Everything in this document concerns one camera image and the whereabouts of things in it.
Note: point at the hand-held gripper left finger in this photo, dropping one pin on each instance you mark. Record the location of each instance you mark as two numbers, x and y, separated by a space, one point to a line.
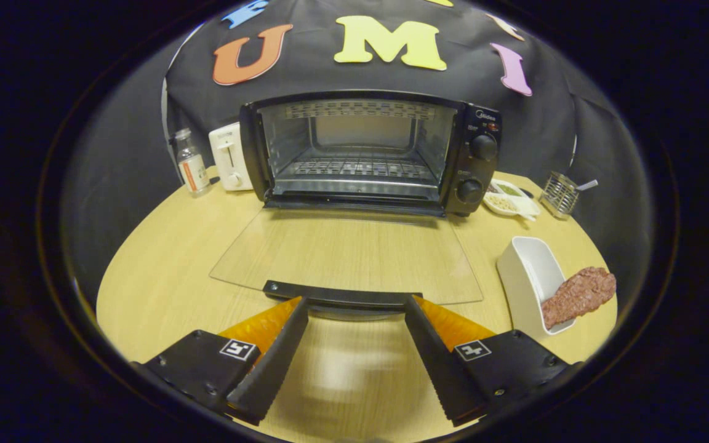
274 363

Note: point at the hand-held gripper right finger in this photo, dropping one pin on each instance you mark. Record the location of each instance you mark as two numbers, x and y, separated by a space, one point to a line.
444 369

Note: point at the brown meat slice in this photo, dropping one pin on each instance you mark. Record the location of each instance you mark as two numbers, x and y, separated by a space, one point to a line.
579 294

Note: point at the black toaster oven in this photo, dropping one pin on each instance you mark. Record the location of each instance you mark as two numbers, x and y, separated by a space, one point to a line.
484 126

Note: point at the white toaster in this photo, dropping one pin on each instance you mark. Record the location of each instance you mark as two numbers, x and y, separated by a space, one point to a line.
231 157

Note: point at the white rectangular dish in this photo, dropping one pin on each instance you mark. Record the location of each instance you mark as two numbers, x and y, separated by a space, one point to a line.
524 280

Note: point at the white divided condiment dish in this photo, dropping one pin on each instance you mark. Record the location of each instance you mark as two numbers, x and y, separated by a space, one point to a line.
505 202

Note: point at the clear bottle with orange label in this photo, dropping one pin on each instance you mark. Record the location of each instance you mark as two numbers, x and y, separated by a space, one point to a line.
193 169

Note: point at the white spoon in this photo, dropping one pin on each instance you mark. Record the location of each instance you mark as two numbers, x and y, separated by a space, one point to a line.
588 184

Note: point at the black backdrop cloth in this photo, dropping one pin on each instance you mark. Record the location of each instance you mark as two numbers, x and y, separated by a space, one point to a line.
360 77

